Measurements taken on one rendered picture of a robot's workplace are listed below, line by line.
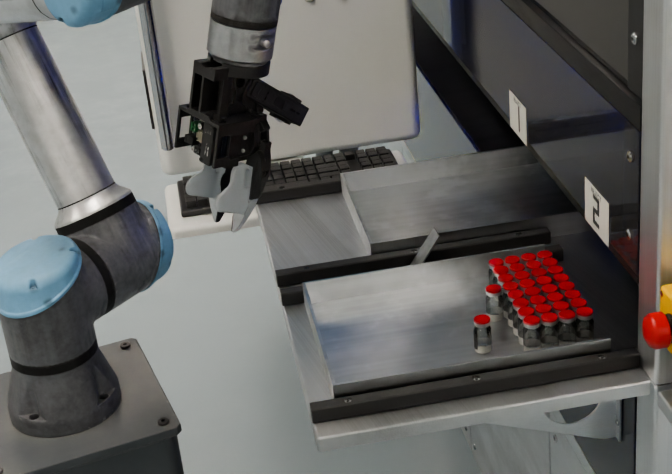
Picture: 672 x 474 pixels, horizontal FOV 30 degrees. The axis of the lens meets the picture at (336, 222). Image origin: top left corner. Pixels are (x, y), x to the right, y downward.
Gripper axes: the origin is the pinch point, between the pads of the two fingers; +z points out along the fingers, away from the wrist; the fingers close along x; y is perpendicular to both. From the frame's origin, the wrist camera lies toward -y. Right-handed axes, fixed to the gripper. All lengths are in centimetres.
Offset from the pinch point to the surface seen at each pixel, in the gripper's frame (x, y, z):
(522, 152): -6, -70, 5
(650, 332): 47, -19, -2
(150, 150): -234, -184, 109
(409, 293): 7.7, -28.2, 14.3
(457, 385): 28.5, -12.5, 12.7
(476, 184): -7, -60, 10
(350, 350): 11.3, -13.1, 16.9
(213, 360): -105, -103, 106
